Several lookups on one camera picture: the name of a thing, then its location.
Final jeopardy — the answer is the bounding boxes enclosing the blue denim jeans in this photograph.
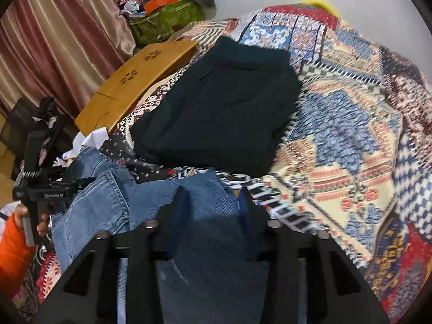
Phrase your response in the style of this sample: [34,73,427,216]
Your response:
[52,148,268,323]

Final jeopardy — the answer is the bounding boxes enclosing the orange left sleeve forearm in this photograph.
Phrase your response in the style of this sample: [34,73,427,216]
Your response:
[1,209,35,299]

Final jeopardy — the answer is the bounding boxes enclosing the person's left hand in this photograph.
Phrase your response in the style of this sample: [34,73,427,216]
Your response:
[12,202,53,238]

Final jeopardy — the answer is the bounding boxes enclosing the patchwork quilt bedspread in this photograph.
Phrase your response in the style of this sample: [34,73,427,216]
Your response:
[35,4,432,323]

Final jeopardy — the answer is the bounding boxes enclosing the striped pink curtain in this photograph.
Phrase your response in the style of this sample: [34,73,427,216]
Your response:
[1,0,136,117]

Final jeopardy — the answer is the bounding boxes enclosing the green fabric storage box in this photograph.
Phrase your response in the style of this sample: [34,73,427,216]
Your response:
[129,0,205,48]

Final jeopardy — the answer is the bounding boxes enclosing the black folded pants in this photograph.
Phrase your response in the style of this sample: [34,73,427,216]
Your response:
[130,37,301,177]

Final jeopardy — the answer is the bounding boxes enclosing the orange box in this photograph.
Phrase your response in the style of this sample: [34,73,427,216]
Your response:
[144,0,179,14]

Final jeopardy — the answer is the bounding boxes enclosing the yellow headboard cushion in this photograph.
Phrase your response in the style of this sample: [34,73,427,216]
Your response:
[301,0,341,18]

